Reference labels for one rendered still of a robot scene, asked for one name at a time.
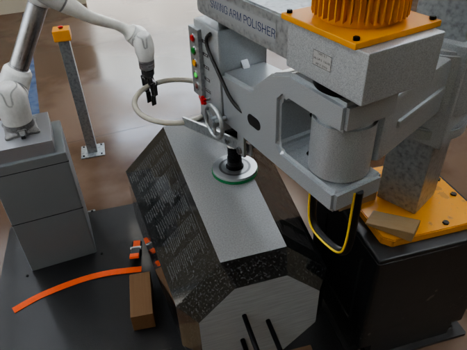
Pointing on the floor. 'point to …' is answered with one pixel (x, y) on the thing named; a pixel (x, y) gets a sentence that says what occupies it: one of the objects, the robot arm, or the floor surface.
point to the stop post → (64, 34)
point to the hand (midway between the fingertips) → (151, 98)
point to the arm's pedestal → (47, 205)
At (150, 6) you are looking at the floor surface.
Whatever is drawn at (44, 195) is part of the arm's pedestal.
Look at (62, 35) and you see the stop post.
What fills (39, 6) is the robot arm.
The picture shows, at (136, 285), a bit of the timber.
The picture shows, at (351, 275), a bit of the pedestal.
